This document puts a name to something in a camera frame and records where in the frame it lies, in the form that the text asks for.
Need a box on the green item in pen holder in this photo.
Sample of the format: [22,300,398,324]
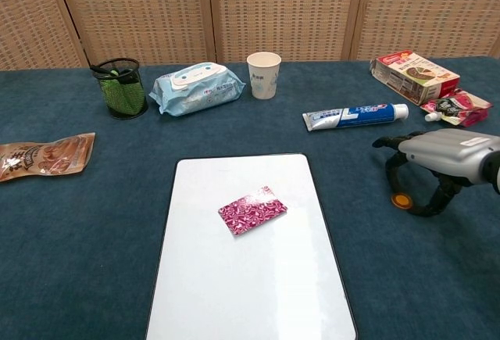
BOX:
[99,68,144,116]

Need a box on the orange round plastic cap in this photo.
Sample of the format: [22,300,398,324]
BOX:
[391,192,414,210]

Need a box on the black mesh pen holder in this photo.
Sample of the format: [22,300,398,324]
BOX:
[90,57,149,120]

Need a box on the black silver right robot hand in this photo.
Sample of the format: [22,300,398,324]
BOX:
[372,128,500,218]

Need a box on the woven bamboo folding screen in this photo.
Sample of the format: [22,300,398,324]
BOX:
[0,0,500,71]

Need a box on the blue white toothpaste tube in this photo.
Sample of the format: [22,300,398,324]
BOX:
[302,102,410,132]

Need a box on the light blue wet wipes pack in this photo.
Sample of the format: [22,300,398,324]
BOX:
[149,62,246,117]

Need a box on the brown spouted drink pouch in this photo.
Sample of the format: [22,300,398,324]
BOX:
[0,132,96,183]

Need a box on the white rectangular board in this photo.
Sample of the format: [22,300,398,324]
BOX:
[145,153,359,340]

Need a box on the white paper cup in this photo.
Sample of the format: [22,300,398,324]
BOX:
[246,52,282,101]

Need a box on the blue felt table cover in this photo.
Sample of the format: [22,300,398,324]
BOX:
[0,56,500,340]

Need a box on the red white food box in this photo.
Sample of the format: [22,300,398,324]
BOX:
[370,51,461,106]

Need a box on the red spouted snack pouch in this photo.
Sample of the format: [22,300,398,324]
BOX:
[420,88,494,127]

